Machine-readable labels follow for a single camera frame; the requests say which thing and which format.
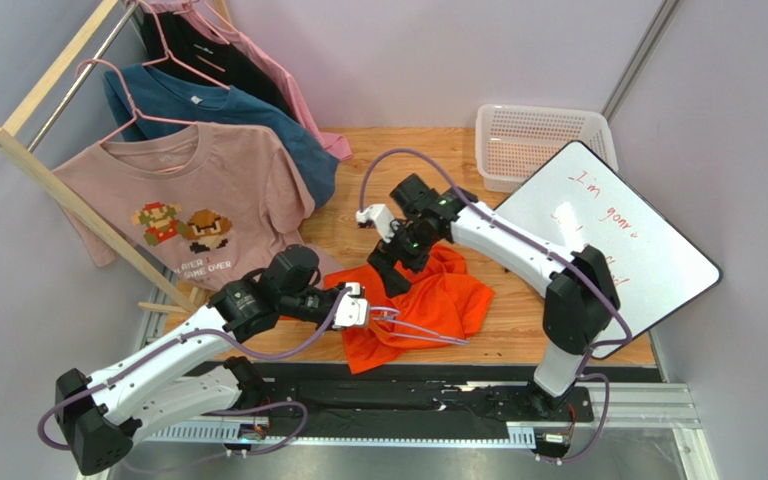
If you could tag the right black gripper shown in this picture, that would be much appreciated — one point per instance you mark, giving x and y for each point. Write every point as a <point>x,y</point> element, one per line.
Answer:
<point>396,252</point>

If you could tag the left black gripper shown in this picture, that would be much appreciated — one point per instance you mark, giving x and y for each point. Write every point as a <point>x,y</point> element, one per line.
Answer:
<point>335,291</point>

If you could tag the orange t-shirt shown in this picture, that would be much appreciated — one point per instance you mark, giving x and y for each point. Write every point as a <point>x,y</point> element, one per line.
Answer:
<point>445,297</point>

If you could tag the light blue wire hanger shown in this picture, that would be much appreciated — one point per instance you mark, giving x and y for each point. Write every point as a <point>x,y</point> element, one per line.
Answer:
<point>403,329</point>

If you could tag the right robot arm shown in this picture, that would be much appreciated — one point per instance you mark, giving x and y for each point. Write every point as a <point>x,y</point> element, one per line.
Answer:
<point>580,297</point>

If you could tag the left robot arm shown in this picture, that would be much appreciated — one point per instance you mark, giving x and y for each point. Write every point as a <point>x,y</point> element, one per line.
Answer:
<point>200,367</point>

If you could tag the mauve pixel-print t-shirt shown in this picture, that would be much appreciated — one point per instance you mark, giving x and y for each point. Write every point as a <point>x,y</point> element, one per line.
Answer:
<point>211,202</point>

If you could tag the pink t-shirt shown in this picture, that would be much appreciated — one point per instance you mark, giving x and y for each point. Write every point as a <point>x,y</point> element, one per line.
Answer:
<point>335,144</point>

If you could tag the pink hanger on blue shirt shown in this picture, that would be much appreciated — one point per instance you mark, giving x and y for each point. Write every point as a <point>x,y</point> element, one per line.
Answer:
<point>136,113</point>

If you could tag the blue t-shirt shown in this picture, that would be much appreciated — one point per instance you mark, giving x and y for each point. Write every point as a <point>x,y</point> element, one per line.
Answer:
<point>160,94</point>

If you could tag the black t-shirt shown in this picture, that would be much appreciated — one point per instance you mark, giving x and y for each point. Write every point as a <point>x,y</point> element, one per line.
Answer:
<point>186,54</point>

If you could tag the white plastic basket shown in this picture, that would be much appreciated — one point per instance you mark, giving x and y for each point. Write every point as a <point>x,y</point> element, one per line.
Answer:
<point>514,141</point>

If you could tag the whiteboard with red writing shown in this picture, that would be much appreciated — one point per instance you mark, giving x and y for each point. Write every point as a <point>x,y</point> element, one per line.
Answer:
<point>576,199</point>

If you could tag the metal rack rod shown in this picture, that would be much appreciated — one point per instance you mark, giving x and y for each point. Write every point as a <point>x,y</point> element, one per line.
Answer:
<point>82,74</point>

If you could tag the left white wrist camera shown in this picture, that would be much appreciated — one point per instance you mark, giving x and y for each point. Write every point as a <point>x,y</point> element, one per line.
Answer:
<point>353,309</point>

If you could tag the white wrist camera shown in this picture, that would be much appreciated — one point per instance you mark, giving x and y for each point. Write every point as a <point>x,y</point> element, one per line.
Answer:
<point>353,309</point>
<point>380,218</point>

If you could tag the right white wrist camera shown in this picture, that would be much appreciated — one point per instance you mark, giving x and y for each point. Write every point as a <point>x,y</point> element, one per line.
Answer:
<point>380,218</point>

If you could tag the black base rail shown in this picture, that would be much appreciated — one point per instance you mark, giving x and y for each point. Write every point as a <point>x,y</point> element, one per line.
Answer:
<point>402,401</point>

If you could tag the aluminium mounting frame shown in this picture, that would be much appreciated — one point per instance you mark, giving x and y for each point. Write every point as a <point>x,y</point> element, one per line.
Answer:
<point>639,399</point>

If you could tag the wooden clothes rack frame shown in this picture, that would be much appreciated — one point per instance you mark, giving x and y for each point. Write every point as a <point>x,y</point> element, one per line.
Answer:
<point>178,302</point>

